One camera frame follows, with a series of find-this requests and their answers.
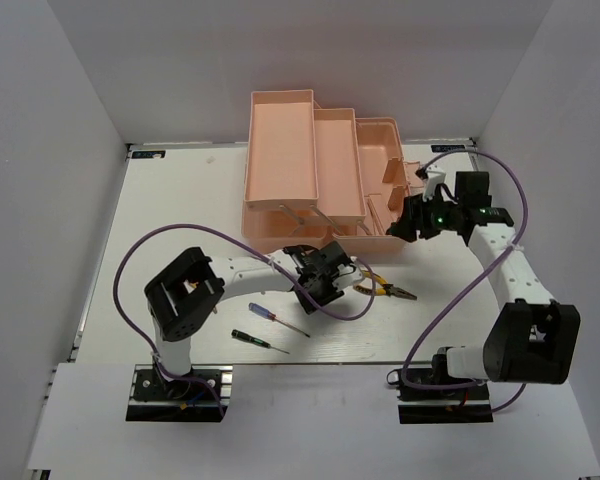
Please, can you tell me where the blue handled screwdriver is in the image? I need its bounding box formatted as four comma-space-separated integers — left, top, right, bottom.
248, 302, 311, 338

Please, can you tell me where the pink plastic toolbox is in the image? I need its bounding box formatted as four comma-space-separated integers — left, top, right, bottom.
242, 90, 423, 255

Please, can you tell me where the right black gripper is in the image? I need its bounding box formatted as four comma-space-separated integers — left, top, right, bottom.
392, 188, 464, 243

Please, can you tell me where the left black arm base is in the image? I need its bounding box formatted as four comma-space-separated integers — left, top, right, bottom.
125, 365, 233, 423

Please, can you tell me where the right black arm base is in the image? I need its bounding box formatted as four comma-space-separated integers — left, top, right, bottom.
386, 348, 493, 425

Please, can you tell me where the left blue table label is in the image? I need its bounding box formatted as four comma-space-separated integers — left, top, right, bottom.
131, 150, 166, 159

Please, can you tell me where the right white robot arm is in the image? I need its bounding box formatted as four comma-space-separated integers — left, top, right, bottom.
389, 166, 581, 399

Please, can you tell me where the black precision screwdriver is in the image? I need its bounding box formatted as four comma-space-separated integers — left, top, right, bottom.
231, 329, 288, 354

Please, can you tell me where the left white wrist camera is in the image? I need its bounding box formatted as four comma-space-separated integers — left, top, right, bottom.
333, 263, 365, 290

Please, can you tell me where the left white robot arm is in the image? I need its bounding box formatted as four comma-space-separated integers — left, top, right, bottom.
144, 242, 364, 399

